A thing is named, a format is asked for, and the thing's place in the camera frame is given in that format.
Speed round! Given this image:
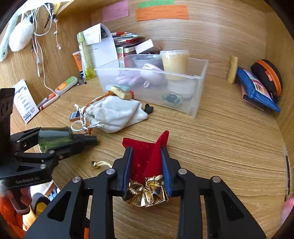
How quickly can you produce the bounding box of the green glass bottle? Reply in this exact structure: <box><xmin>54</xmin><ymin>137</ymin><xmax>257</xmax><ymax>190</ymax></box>
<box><xmin>38</xmin><ymin>127</ymin><xmax>73</xmax><ymax>153</ymax></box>

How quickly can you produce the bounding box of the red gold drawstring pouch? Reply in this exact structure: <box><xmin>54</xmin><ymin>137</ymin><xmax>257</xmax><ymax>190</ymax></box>
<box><xmin>122</xmin><ymin>131</ymin><xmax>169</xmax><ymax>207</ymax></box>

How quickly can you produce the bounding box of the pink rope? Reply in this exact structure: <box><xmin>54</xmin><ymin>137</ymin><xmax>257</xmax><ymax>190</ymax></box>
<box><xmin>114</xmin><ymin>70</ymin><xmax>144</xmax><ymax>88</ymax></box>

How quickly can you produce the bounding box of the cream plastic cup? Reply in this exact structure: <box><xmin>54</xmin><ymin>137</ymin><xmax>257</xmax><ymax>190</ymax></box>
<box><xmin>160</xmin><ymin>50</ymin><xmax>190</xmax><ymax>80</ymax></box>

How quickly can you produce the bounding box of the left hand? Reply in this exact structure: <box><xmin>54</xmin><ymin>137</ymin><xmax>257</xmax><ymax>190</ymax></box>
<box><xmin>0</xmin><ymin>181</ymin><xmax>33</xmax><ymax>207</ymax></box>

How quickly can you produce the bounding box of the right hand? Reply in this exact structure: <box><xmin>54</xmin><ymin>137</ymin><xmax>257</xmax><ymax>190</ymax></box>
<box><xmin>281</xmin><ymin>198</ymin><xmax>294</xmax><ymax>225</ymax></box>

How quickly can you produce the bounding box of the white printed card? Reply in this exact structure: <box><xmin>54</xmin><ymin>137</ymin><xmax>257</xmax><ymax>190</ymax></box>
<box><xmin>13</xmin><ymin>79</ymin><xmax>39</xmax><ymax>124</ymax></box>

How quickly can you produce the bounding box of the small blue box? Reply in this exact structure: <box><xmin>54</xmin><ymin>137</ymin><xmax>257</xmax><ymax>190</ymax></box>
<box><xmin>69</xmin><ymin>111</ymin><xmax>80</xmax><ymax>122</ymax></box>

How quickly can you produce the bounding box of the yellow green spray bottle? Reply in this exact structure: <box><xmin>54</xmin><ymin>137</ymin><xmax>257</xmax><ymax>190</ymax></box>
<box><xmin>77</xmin><ymin>32</ymin><xmax>96</xmax><ymax>80</ymax></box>

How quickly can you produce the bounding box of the beige rectangular eraser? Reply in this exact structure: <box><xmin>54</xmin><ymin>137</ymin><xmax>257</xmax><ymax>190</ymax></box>
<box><xmin>110</xmin><ymin>86</ymin><xmax>132</xmax><ymax>100</ymax></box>

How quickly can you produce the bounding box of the orange tube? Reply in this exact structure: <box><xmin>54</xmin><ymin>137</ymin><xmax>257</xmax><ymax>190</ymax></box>
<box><xmin>72</xmin><ymin>51</ymin><xmax>83</xmax><ymax>76</ymax></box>

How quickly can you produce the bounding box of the white fluffy plush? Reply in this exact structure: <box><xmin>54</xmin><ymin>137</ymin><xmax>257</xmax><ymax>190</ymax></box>
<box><xmin>8</xmin><ymin>17</ymin><xmax>34</xmax><ymax>52</ymax></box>

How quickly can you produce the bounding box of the black heart clip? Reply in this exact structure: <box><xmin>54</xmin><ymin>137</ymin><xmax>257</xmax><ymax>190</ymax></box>
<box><xmin>144</xmin><ymin>104</ymin><xmax>153</xmax><ymax>115</ymax></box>

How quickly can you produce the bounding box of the large white paper sheet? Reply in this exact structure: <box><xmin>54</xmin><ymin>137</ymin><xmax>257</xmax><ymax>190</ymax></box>
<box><xmin>87</xmin><ymin>23</ymin><xmax>119</xmax><ymax>69</ymax></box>

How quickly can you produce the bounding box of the folded handwritten paper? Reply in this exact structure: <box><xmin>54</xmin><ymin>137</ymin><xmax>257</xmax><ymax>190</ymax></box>
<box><xmin>83</xmin><ymin>23</ymin><xmax>102</xmax><ymax>45</ymax></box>

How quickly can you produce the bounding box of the fruit pattern sticker card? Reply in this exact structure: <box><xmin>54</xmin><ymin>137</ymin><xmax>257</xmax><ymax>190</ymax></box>
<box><xmin>116</xmin><ymin>46</ymin><xmax>125</xmax><ymax>68</ymax></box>

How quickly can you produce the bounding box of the blue zipper pencil pouch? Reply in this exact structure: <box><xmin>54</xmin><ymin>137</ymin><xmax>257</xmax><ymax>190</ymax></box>
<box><xmin>237</xmin><ymin>67</ymin><xmax>281</xmax><ymax>113</ymax></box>

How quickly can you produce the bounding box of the small clear bowl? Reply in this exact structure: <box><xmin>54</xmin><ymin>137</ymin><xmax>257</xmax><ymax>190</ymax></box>
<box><xmin>132</xmin><ymin>54</ymin><xmax>162</xmax><ymax>68</ymax></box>

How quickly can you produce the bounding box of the white round lid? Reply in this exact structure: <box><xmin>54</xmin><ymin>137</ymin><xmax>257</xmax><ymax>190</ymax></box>
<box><xmin>167</xmin><ymin>79</ymin><xmax>196</xmax><ymax>98</ymax></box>

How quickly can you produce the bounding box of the stack of booklets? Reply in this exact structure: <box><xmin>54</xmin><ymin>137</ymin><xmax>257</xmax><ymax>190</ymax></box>
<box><xmin>111</xmin><ymin>32</ymin><xmax>144</xmax><ymax>56</ymax></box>

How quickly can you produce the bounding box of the clear plastic storage bin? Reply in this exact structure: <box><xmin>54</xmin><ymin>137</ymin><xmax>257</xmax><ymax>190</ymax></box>
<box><xmin>95</xmin><ymin>54</ymin><xmax>208</xmax><ymax>117</ymax></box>

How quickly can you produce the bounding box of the black orange round case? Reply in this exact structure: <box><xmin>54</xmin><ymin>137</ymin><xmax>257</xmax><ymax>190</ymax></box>
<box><xmin>251</xmin><ymin>59</ymin><xmax>283</xmax><ymax>103</ymax></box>

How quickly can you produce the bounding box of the small yellow sunscreen bottle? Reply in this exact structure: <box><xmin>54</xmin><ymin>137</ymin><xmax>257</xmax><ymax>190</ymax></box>
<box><xmin>227</xmin><ymin>56</ymin><xmax>238</xmax><ymax>84</ymax></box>

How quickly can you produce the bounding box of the pink sticky note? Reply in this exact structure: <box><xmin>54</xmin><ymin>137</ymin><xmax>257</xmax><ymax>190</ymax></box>
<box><xmin>102</xmin><ymin>1</ymin><xmax>129</xmax><ymax>23</ymax></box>

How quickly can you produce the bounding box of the green sticky note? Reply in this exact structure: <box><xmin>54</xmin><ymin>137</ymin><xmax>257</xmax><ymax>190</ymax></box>
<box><xmin>137</xmin><ymin>0</ymin><xmax>174</xmax><ymax>8</ymax></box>

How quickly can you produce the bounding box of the orange sticky note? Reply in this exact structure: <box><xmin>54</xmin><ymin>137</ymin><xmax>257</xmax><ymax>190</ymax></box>
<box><xmin>136</xmin><ymin>4</ymin><xmax>189</xmax><ymax>21</ymax></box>

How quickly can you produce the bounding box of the white drawstring cloth pouch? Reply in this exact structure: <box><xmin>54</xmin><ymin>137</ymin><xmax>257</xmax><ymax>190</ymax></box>
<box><xmin>71</xmin><ymin>96</ymin><xmax>148</xmax><ymax>134</ymax></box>

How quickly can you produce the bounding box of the white earphone cable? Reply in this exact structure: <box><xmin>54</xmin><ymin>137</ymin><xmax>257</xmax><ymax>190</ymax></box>
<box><xmin>29</xmin><ymin>3</ymin><xmax>60</xmax><ymax>95</ymax></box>

